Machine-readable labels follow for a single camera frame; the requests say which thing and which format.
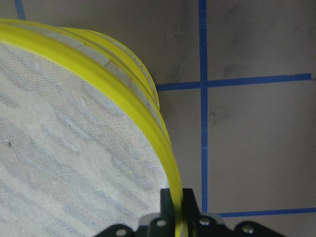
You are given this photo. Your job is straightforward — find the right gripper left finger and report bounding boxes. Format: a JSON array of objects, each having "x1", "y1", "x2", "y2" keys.
[{"x1": 160, "y1": 189, "x2": 175, "y2": 222}]

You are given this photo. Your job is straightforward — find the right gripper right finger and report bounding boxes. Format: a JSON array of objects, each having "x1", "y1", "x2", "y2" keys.
[{"x1": 182, "y1": 188, "x2": 200, "y2": 225}]

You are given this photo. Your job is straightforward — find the yellow steamer layer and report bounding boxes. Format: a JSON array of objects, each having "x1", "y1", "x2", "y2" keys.
[
  {"x1": 62, "y1": 27, "x2": 160, "y2": 109},
  {"x1": 0, "y1": 19, "x2": 182, "y2": 237}
]

